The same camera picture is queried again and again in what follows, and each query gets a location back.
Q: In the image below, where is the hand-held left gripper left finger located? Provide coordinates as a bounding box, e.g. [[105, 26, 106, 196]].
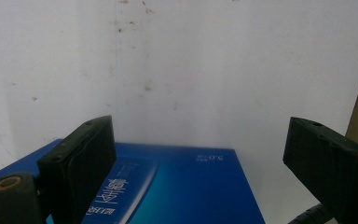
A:
[[36, 115, 117, 224]]

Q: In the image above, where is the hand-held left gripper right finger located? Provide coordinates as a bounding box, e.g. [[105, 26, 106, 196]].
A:
[[282, 116, 358, 224]]

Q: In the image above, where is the blue toothpaste box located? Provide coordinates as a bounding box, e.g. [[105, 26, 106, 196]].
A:
[[0, 138, 266, 224]]

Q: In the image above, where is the black ribbed cable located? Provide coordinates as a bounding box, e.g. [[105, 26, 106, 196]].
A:
[[286, 203, 334, 224]]

